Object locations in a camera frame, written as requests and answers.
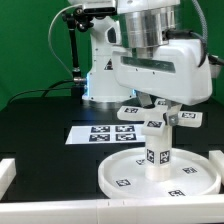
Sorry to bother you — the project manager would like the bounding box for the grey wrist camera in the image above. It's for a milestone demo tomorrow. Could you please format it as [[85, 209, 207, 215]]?
[[209, 55, 224, 78]]

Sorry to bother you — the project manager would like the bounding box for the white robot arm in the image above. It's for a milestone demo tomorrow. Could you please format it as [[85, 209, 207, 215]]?
[[75, 0, 224, 125]]

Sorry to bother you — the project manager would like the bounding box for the white front border rail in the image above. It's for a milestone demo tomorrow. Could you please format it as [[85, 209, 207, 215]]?
[[0, 195, 224, 224]]

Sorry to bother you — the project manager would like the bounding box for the grey camera on mount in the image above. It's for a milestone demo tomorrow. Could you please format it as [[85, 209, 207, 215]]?
[[82, 0, 116, 15]]

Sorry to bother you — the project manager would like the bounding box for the white left border block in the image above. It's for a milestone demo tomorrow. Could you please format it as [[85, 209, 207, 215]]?
[[0, 158, 16, 200]]

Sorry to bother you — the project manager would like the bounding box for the white right border block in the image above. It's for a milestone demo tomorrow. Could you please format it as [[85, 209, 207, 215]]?
[[209, 150, 224, 186]]

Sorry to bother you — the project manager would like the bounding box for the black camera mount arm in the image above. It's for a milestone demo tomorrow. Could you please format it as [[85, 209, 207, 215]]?
[[62, 7, 93, 98]]

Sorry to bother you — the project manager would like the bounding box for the white cross-shaped table base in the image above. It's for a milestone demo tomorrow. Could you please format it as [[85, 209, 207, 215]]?
[[117, 99, 203, 136]]

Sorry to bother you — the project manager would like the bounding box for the grey braided wrist cable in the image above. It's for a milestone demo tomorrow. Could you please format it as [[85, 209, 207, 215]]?
[[191, 0, 210, 58]]

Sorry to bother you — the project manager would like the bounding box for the white fiducial marker sheet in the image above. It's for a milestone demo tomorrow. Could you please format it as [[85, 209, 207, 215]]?
[[65, 124, 145, 145]]

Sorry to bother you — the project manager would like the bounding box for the white round table top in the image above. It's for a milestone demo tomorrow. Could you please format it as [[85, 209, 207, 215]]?
[[98, 147, 221, 199]]

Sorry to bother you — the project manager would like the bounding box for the black cable on table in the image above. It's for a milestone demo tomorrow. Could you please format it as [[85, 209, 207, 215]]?
[[6, 79, 84, 105]]

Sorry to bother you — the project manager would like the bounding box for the white border block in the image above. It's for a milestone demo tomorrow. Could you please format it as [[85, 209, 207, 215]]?
[[209, 150, 224, 186], [0, 158, 16, 200]]

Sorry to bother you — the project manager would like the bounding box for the grey camera cable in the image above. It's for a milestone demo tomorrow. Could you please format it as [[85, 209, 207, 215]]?
[[47, 4, 81, 80]]

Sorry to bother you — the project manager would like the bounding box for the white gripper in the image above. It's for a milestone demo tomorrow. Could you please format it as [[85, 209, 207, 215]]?
[[112, 39, 212, 126]]

